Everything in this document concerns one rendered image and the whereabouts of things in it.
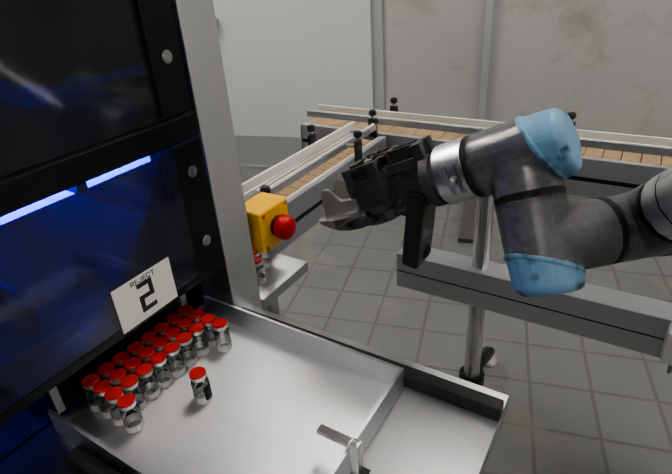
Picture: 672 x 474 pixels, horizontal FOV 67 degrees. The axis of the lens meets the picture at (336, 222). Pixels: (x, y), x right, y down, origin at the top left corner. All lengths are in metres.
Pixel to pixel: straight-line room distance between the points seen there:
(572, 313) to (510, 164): 0.97
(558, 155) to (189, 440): 0.51
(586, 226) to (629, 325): 0.93
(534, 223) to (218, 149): 0.40
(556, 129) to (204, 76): 0.41
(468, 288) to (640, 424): 0.74
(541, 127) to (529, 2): 2.79
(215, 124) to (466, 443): 0.49
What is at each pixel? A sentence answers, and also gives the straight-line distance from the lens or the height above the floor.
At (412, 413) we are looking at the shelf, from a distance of 0.66.
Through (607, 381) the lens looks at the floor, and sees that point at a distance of 2.09.
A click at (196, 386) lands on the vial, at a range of 0.68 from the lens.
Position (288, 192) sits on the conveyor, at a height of 0.93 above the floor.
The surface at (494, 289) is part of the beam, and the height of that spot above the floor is 0.51.
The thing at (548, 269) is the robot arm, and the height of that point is 1.08.
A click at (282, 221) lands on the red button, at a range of 0.79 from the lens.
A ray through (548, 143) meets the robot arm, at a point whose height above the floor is 1.19.
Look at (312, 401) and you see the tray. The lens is 0.67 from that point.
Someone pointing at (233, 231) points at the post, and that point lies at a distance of 0.75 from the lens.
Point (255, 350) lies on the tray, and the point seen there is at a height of 0.88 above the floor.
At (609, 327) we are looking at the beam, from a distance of 1.51.
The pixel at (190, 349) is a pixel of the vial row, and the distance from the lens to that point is 0.73.
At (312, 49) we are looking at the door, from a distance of 3.51.
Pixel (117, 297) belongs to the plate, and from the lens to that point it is 0.64.
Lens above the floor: 1.37
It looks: 28 degrees down
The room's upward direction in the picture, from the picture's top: 4 degrees counter-clockwise
